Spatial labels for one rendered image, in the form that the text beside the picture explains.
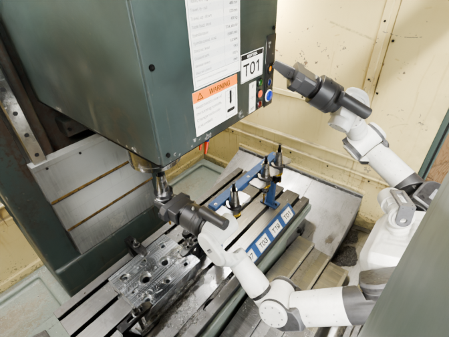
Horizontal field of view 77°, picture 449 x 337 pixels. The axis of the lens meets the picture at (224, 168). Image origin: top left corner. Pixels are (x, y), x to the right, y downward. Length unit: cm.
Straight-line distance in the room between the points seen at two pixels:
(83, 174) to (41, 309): 83
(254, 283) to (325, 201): 103
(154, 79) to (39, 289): 157
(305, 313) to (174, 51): 70
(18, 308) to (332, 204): 178
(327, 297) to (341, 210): 100
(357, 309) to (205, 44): 69
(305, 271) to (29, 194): 126
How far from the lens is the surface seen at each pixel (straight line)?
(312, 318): 85
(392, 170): 112
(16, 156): 123
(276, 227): 141
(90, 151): 127
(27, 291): 197
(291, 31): 161
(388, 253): 89
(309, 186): 184
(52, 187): 127
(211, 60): 65
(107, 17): 57
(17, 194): 129
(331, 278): 158
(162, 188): 93
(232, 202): 107
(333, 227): 173
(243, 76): 75
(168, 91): 57
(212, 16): 64
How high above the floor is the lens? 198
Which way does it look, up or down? 36 degrees down
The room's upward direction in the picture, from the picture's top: 3 degrees counter-clockwise
